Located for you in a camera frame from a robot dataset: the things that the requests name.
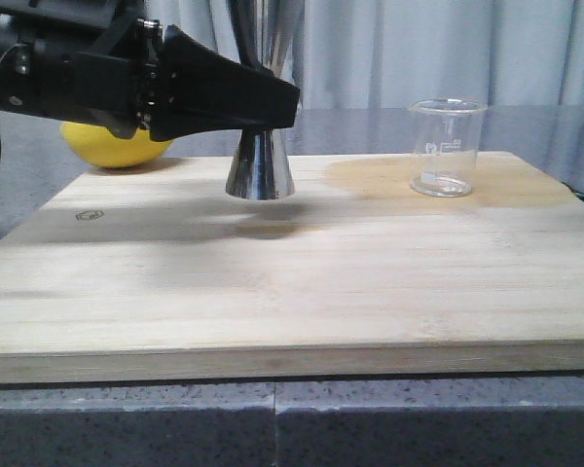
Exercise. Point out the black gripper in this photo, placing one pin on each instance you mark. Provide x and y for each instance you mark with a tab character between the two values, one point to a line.
87	62

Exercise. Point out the steel jigger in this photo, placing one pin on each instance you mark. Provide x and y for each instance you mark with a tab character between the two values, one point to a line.
264	31

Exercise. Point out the glass beaker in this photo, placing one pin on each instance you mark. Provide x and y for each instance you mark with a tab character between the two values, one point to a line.
447	140

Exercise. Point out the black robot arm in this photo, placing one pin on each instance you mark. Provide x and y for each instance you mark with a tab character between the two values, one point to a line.
104	63

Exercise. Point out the yellow lemon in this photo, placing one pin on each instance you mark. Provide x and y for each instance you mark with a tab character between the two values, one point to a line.
97	146

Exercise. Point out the grey curtain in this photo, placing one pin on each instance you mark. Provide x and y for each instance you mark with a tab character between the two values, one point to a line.
391	54

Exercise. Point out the wooden cutting board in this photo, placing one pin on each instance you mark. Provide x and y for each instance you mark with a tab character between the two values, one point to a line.
159	274

